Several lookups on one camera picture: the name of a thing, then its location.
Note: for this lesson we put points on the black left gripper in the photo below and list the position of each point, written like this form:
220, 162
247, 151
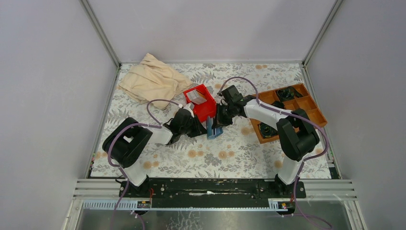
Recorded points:
198, 130

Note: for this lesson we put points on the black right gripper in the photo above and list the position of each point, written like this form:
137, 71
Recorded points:
219, 121

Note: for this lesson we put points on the red plastic bin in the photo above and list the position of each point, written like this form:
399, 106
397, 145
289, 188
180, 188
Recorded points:
205, 109

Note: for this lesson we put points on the blue card holder wallet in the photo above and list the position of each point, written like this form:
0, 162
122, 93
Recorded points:
212, 133

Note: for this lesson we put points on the wooden compartment tray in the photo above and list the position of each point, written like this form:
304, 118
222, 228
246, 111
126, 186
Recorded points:
292, 98

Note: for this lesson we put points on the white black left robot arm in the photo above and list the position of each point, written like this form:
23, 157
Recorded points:
126, 143

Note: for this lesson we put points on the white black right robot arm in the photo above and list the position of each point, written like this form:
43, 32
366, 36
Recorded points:
297, 134

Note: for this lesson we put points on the stack of credit cards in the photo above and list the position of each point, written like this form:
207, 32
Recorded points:
196, 97

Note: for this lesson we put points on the floral patterned table mat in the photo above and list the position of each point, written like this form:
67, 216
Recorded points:
237, 153

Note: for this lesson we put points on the beige crumpled cloth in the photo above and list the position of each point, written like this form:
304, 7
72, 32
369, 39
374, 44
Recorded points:
153, 79

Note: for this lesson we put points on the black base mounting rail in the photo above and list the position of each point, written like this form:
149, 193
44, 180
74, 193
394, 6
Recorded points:
214, 193

